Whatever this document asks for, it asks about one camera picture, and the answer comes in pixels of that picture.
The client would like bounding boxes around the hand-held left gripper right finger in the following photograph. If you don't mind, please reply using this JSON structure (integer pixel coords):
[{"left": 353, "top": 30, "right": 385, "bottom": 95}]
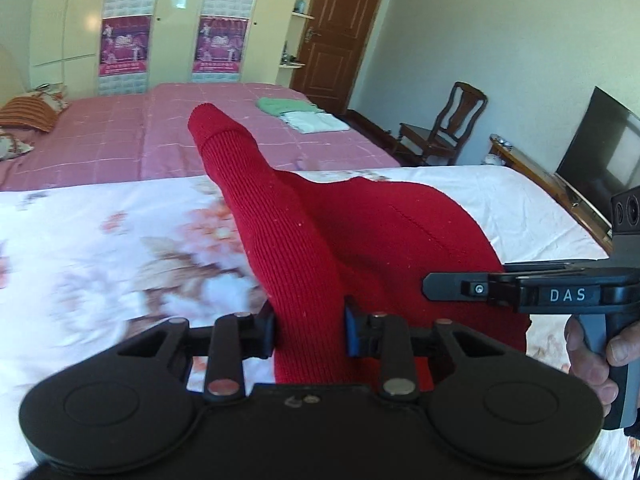
[{"left": 344, "top": 296, "right": 501, "bottom": 402}]

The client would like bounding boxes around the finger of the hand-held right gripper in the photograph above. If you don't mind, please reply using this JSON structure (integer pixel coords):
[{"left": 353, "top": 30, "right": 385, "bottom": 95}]
[{"left": 422, "top": 270, "right": 522, "bottom": 307}]

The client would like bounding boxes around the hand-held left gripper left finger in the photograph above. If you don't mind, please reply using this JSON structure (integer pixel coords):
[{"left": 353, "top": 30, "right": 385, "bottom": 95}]
[{"left": 115, "top": 302, "right": 277, "bottom": 402}]

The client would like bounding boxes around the red knit sweater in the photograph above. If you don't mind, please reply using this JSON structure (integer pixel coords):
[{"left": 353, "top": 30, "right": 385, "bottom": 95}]
[{"left": 187, "top": 103, "right": 532, "bottom": 393}]

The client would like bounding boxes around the person's right hand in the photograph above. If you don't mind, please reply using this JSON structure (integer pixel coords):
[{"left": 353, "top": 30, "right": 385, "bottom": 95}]
[{"left": 565, "top": 317, "right": 640, "bottom": 418}]

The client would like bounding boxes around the black television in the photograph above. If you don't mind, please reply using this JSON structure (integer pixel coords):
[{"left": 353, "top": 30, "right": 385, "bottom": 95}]
[{"left": 555, "top": 86, "right": 640, "bottom": 211}]

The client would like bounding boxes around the dark wooden chair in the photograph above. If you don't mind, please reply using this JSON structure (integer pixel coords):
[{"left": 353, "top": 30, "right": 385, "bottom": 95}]
[{"left": 392, "top": 81, "right": 488, "bottom": 167}]

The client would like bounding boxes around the white floral bedsheet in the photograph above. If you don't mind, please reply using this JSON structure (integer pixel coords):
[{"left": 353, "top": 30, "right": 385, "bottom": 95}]
[{"left": 0, "top": 164, "right": 640, "bottom": 480}]

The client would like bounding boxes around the white folded cloth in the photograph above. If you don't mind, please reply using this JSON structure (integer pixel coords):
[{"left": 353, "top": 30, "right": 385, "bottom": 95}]
[{"left": 278, "top": 111, "right": 350, "bottom": 135}]

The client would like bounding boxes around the green folded cloth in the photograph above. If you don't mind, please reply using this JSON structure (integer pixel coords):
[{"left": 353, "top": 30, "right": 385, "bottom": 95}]
[{"left": 256, "top": 96, "right": 323, "bottom": 116}]

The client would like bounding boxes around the pink checked bedsheet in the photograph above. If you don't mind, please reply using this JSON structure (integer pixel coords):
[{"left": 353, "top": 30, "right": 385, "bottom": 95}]
[{"left": 0, "top": 81, "right": 403, "bottom": 192}]

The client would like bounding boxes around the brown wooden door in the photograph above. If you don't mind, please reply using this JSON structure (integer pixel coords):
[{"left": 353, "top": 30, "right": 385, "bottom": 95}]
[{"left": 289, "top": 0, "right": 393, "bottom": 116}]

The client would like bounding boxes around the cream corner shelf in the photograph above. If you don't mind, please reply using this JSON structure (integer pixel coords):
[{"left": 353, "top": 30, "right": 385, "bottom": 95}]
[{"left": 277, "top": 0, "right": 328, "bottom": 72}]

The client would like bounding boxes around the floral pillow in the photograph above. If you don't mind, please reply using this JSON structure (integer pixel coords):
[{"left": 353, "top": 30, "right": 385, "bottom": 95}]
[
  {"left": 27, "top": 82, "right": 70, "bottom": 111},
  {"left": 0, "top": 130, "right": 36, "bottom": 162}
]

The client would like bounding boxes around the orange striped pillow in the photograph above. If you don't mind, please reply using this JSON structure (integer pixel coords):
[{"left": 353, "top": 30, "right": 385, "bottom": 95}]
[{"left": 0, "top": 91, "right": 66, "bottom": 134}]

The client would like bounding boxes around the cream wardrobe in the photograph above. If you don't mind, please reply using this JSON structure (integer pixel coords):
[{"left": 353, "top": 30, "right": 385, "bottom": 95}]
[{"left": 27, "top": 0, "right": 328, "bottom": 98}]

